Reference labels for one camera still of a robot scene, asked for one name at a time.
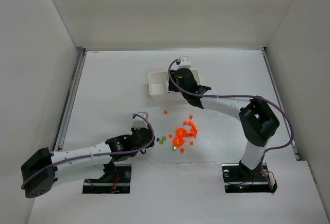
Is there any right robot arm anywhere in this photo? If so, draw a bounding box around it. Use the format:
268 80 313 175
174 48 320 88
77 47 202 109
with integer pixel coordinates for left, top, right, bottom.
168 68 279 178

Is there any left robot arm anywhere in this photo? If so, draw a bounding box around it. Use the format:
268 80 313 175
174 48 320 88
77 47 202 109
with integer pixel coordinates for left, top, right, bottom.
21 128 155 199

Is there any green lego pair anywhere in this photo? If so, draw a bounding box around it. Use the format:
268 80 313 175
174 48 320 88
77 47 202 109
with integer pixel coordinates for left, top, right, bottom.
159 136 167 144

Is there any white three-compartment container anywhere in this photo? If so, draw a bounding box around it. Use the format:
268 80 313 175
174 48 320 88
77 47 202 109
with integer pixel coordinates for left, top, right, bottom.
148 72 187 104

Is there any lower orange round lego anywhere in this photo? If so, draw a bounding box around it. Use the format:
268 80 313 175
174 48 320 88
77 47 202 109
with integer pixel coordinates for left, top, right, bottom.
173 137 185 147

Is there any orange round lego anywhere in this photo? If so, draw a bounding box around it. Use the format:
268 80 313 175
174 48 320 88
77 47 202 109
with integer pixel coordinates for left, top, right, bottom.
173 137 185 147
176 128 188 137

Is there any upper orange round lego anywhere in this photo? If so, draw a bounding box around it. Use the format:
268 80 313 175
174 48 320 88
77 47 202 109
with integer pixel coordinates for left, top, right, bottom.
176 128 188 137

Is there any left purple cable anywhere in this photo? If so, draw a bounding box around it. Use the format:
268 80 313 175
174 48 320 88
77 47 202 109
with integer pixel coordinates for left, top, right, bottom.
20 113 155 191

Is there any purple cable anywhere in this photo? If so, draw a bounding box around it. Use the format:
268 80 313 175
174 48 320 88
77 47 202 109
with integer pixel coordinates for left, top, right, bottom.
20 113 155 191
168 58 295 183

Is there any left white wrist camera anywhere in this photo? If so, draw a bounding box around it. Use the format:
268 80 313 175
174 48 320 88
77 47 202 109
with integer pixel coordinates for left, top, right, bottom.
133 112 149 130

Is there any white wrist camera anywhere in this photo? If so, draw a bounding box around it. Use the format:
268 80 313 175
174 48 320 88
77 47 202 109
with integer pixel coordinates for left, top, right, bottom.
176 56 191 69
133 112 149 130

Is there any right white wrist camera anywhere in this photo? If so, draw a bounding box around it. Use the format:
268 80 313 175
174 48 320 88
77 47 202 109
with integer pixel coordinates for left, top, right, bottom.
176 56 191 69

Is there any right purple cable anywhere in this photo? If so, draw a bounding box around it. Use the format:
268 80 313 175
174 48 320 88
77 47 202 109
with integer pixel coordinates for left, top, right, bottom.
168 58 295 183

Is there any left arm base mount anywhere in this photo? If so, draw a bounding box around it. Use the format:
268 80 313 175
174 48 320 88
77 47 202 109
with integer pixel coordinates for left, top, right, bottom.
82 164 132 195

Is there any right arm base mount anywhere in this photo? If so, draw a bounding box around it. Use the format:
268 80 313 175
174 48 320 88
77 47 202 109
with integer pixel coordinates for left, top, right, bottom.
222 163 278 194

